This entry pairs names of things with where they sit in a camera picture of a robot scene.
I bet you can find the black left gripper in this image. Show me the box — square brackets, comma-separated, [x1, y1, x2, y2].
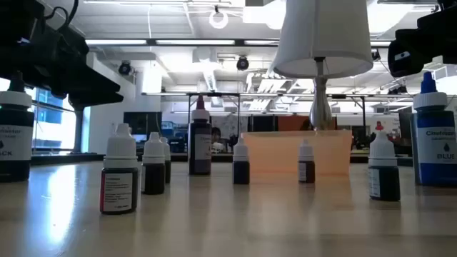
[0, 0, 124, 110]

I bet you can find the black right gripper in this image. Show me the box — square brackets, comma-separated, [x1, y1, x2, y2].
[388, 0, 457, 78]

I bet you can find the large black food coloring bottle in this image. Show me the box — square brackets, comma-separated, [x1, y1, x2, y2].
[0, 71, 36, 183]

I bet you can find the large blue food coloring bottle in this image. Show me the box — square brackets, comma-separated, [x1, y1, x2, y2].
[412, 71, 457, 186]

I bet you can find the small bottle red-edged label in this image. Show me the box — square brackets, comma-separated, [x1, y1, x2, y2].
[99, 123, 139, 215]

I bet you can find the small olive dropper bottle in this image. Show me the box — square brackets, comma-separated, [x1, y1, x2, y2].
[160, 136, 172, 185]

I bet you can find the large purple food coloring bottle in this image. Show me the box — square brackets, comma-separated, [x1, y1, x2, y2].
[188, 95, 213, 176]

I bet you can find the small dark green dropper bottle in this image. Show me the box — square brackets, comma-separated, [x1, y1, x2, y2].
[368, 130, 401, 201]

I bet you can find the small brown dropper bottle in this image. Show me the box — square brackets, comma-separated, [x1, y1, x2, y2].
[298, 138, 316, 184]

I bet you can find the small dark blue dropper bottle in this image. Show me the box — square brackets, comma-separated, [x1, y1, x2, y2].
[232, 137, 251, 185]

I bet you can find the orange translucent plastic bin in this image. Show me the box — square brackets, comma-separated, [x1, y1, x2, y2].
[241, 130, 353, 176]

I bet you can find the large glass window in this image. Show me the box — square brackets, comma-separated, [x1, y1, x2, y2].
[0, 76, 78, 151]

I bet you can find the black computer monitor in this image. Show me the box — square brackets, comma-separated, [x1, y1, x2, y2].
[123, 111, 163, 136]
[398, 106, 413, 146]

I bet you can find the silver lamp white shade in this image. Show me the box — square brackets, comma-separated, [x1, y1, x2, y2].
[273, 0, 374, 131]

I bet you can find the long ceiling light bar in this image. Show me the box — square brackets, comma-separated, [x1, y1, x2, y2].
[85, 38, 279, 46]

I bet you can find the person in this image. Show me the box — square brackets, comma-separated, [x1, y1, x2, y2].
[210, 126, 226, 153]

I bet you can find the orange partition panel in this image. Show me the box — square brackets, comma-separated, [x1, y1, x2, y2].
[277, 114, 336, 131]

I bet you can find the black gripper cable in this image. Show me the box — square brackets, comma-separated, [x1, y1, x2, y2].
[43, 0, 80, 29]

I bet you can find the white ring light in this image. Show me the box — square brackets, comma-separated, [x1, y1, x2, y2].
[209, 9, 229, 30]

